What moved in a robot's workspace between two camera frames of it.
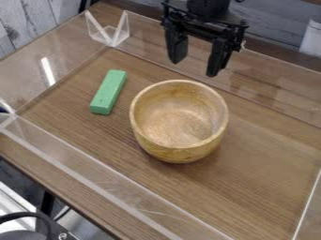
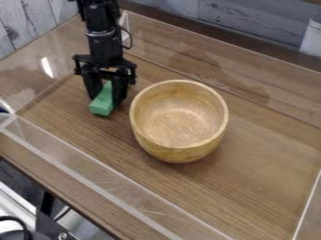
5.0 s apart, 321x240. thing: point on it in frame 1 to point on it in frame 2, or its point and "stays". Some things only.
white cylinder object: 311,42 stays
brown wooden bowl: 178,119 stays
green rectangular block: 106,97 stays
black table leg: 49,202 stays
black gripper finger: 177,43 to 93,79
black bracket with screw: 63,233 stays
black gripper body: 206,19 to 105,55
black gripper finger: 218,57 to 120,88
